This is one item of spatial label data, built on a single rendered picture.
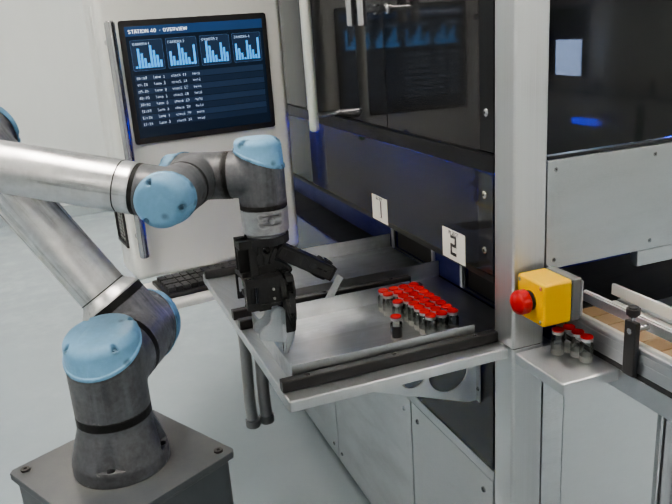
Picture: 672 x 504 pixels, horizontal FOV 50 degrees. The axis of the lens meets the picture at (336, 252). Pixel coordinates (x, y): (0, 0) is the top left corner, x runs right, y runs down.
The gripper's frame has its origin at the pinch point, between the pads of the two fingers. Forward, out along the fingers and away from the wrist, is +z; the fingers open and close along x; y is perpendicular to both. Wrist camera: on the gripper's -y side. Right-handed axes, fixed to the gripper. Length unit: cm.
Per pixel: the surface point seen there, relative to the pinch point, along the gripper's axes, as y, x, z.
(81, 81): 8, -544, -19
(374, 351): -13.0, 6.1, 1.7
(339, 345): -10.5, -4.1, 4.3
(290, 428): -32, -124, 93
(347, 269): -28, -43, 4
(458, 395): -31.9, 1.2, 17.3
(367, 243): -38, -54, 2
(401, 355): -17.1, 8.1, 2.6
